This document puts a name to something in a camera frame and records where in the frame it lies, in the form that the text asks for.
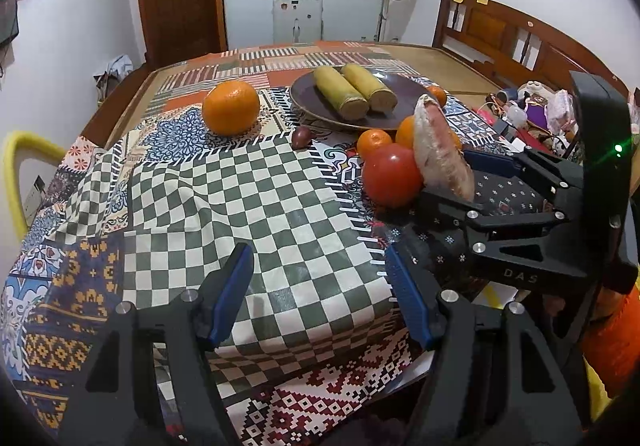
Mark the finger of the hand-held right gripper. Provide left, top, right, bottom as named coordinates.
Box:
left=462, top=147, right=585, bottom=201
left=416, top=190, right=622, bottom=287

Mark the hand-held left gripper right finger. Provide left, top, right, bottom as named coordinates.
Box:
left=385, top=243, right=584, bottom=446

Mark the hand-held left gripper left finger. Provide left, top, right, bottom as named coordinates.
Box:
left=57, top=242, right=256, bottom=446

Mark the pink sweet potato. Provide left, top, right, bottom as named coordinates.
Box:
left=413, top=94, right=476, bottom=201

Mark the pink patterned pouch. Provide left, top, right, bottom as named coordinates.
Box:
left=546, top=90, right=577, bottom=134

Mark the purple cloth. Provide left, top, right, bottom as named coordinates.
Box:
left=522, top=106, right=552, bottom=131

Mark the white plush toy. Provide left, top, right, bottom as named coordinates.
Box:
left=516, top=81, right=556, bottom=99

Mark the patchwork printed tablecloth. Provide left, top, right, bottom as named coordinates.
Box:
left=0, top=40, right=551, bottom=446

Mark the red tomato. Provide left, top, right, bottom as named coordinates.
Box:
left=361, top=143, right=425, bottom=208

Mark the wooden bed headboard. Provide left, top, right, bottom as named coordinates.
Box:
left=432, top=0, right=632, bottom=99

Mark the yellow corn cob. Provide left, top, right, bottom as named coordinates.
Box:
left=341, top=62, right=398, bottom=113
left=313, top=66, right=370, bottom=121

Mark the brown round plate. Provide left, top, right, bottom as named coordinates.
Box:
left=290, top=70, right=437, bottom=131

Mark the large orange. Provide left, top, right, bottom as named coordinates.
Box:
left=202, top=80, right=261, bottom=137

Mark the white appliance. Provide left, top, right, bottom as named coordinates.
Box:
left=272, top=0, right=324, bottom=44

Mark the grey bag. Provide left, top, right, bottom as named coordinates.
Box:
left=93, top=54, right=134, bottom=100

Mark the yellow chair back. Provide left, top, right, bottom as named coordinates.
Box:
left=2, top=131, right=67, bottom=241

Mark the dark hanging cloth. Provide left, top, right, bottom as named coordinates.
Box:
left=0, top=0, right=38, bottom=76

